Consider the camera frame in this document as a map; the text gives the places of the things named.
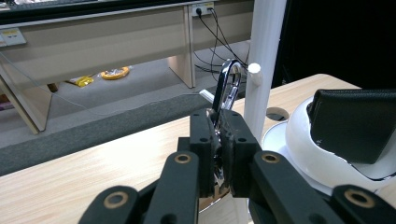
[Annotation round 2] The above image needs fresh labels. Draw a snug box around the yellow tape roll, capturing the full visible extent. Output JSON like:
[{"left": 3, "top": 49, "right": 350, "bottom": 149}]
[{"left": 99, "top": 65, "right": 131, "bottom": 81}]

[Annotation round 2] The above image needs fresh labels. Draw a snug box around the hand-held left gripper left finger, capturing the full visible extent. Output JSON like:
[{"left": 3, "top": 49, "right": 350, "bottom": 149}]
[{"left": 142, "top": 108, "right": 219, "bottom": 224}]

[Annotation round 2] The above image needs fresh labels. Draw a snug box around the black cable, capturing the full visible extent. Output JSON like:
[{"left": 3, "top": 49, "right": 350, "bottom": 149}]
[
  {"left": 195, "top": 7, "right": 250, "bottom": 76},
  {"left": 193, "top": 7, "right": 247, "bottom": 77}
]

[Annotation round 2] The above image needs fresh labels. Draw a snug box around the silver car key with keychain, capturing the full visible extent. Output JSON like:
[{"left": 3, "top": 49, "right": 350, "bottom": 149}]
[{"left": 199, "top": 58, "right": 245, "bottom": 215}]

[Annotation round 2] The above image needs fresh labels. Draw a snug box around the black wallet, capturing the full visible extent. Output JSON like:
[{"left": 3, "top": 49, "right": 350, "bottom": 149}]
[{"left": 305, "top": 88, "right": 396, "bottom": 165}]

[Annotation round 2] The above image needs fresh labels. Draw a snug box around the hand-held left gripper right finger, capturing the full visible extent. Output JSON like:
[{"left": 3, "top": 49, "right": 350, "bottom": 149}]
[{"left": 221, "top": 109, "right": 344, "bottom": 224}]

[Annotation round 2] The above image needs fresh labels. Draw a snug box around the white power outlet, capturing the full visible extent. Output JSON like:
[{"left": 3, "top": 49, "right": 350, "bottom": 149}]
[{"left": 191, "top": 1, "right": 216, "bottom": 18}]

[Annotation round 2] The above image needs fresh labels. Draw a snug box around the white key stand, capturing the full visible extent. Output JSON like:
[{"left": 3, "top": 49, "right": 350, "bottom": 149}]
[{"left": 198, "top": 0, "right": 336, "bottom": 198}]

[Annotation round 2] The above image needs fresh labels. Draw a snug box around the dark curtain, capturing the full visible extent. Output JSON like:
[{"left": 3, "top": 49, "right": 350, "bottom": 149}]
[{"left": 272, "top": 0, "right": 396, "bottom": 91}]

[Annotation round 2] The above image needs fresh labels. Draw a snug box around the white bowl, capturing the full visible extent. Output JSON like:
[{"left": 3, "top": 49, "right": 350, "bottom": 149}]
[{"left": 285, "top": 89, "right": 396, "bottom": 189}]

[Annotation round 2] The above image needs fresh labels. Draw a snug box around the beige desk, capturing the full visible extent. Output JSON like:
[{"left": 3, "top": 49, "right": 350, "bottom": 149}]
[{"left": 0, "top": 0, "right": 255, "bottom": 135}]

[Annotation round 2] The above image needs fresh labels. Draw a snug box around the yellow packet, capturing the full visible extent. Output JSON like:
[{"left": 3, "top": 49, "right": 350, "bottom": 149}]
[{"left": 70, "top": 75, "right": 95, "bottom": 89}]

